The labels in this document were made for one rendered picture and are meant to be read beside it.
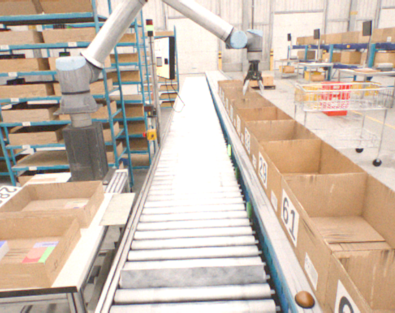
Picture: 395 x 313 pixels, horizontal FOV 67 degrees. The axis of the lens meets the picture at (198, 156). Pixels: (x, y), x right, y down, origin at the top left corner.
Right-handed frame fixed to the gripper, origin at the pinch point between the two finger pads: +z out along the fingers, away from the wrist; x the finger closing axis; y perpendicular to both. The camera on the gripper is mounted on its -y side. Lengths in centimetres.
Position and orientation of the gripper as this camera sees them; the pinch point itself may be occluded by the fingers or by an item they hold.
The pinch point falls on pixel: (253, 93)
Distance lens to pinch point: 193.6
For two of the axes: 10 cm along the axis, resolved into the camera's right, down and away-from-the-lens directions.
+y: 0.1, 3.5, -9.4
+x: 10.0, -0.4, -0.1
